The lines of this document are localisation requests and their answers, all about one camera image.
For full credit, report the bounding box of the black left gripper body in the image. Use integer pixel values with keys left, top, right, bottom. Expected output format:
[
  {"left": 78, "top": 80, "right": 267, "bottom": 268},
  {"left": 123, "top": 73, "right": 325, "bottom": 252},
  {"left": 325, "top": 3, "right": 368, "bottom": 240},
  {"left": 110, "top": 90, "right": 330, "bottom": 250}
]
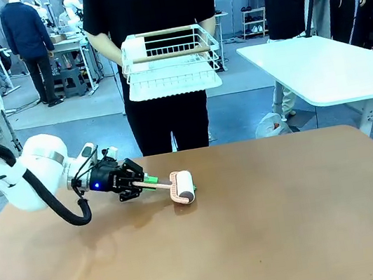
[{"left": 86, "top": 156, "right": 131, "bottom": 198}]

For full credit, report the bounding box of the pink lint roller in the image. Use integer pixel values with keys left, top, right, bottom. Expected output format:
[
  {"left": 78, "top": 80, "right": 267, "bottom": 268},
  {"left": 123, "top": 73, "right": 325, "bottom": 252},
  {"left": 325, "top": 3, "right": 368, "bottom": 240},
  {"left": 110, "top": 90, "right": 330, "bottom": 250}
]
[{"left": 131, "top": 168, "right": 198, "bottom": 214}]

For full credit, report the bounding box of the white wire dish rack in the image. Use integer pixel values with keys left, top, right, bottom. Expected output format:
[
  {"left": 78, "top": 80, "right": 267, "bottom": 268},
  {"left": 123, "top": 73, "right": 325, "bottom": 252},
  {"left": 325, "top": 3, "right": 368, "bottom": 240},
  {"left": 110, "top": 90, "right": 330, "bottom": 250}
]
[{"left": 116, "top": 20, "right": 223, "bottom": 87}]

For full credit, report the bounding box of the person's right forearm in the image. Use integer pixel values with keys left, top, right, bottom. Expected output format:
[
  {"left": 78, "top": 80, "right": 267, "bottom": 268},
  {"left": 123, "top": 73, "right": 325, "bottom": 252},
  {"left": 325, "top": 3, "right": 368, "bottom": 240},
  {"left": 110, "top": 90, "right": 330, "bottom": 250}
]
[{"left": 86, "top": 28, "right": 124, "bottom": 70}]

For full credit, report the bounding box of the person's left forearm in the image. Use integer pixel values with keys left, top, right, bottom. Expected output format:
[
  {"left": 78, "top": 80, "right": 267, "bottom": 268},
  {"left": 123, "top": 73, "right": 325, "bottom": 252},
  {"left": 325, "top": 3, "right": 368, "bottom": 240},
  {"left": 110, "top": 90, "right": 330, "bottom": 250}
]
[{"left": 196, "top": 16, "right": 220, "bottom": 41}]

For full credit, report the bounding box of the person's right hand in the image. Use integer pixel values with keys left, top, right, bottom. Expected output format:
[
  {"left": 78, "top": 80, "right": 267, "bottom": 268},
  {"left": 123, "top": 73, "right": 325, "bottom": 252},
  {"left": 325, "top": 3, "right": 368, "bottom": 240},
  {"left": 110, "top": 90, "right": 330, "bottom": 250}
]
[{"left": 113, "top": 48, "right": 127, "bottom": 69}]

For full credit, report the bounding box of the person in black clothes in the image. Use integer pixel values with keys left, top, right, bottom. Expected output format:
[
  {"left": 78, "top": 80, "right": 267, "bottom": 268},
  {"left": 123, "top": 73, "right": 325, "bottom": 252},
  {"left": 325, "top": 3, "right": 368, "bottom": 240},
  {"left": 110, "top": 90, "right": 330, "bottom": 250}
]
[{"left": 78, "top": 0, "right": 238, "bottom": 164}]

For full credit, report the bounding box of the dark grey step stool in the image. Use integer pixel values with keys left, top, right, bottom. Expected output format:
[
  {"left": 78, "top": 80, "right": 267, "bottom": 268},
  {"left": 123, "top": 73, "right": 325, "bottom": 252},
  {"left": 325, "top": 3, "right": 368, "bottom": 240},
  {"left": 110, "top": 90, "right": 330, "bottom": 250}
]
[{"left": 59, "top": 65, "right": 90, "bottom": 100}]

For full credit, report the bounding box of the white workbench desk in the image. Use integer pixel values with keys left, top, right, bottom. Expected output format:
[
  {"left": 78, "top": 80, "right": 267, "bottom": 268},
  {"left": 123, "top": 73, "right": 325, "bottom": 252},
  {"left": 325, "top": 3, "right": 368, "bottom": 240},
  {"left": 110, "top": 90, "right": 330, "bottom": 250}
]
[{"left": 47, "top": 27, "right": 105, "bottom": 98}]

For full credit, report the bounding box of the white plastic bag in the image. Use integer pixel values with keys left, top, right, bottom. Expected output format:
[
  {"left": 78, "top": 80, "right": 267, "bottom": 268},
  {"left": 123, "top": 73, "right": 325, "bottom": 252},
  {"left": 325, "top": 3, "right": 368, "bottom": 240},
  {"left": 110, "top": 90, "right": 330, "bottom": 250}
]
[{"left": 252, "top": 109, "right": 293, "bottom": 140}]

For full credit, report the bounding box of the cardboard box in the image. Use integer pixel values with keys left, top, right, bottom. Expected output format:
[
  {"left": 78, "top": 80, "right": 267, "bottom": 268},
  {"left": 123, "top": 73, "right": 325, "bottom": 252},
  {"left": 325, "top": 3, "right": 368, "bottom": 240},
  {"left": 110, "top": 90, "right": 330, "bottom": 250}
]
[{"left": 48, "top": 32, "right": 69, "bottom": 45}]

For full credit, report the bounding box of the man in dark blue suit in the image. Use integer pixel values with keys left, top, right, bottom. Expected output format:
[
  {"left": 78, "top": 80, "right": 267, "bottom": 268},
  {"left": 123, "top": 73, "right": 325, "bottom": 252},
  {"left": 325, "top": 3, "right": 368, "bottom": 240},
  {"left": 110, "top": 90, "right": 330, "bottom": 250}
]
[{"left": 0, "top": 0, "right": 66, "bottom": 114}]

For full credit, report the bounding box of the shoe rack with shoes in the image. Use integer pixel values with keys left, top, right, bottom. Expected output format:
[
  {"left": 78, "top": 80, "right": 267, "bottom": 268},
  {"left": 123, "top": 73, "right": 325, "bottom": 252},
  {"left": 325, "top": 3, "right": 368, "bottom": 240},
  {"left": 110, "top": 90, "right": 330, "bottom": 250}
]
[{"left": 238, "top": 6, "right": 271, "bottom": 41}]

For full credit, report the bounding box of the white table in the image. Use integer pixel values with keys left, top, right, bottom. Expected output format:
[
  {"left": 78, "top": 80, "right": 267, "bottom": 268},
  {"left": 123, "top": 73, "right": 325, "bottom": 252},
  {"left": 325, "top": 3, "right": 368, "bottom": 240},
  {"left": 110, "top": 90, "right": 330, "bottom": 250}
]
[{"left": 235, "top": 25, "right": 373, "bottom": 156}]

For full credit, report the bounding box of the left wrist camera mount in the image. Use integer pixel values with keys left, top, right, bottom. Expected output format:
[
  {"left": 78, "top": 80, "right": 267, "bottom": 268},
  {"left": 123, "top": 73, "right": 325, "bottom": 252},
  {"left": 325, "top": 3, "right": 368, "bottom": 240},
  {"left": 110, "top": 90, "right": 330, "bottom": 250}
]
[{"left": 79, "top": 138, "right": 121, "bottom": 165}]

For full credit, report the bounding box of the thick black cable hose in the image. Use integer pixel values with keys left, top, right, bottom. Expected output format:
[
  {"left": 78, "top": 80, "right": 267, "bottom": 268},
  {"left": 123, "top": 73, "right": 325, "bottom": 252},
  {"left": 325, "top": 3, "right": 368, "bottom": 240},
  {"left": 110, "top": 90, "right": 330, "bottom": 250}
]
[{"left": 0, "top": 107, "right": 95, "bottom": 240}]

